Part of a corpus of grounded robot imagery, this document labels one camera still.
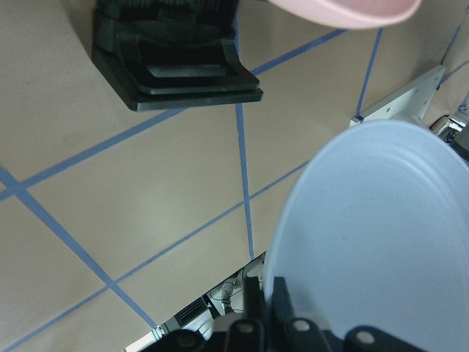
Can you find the grey control box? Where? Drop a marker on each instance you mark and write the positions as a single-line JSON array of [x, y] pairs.
[[191, 312]]

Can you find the blue plate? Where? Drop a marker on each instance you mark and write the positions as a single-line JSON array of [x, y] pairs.
[[375, 232]]

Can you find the black dish rack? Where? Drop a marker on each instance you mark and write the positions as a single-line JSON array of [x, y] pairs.
[[171, 54]]

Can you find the pink plate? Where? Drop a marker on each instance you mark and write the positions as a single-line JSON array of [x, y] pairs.
[[351, 14]]

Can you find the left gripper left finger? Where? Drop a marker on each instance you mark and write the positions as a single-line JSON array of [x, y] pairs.
[[253, 299]]

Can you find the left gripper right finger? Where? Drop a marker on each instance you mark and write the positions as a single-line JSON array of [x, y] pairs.
[[282, 309]]

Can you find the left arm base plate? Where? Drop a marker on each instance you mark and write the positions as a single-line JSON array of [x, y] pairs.
[[408, 103]]

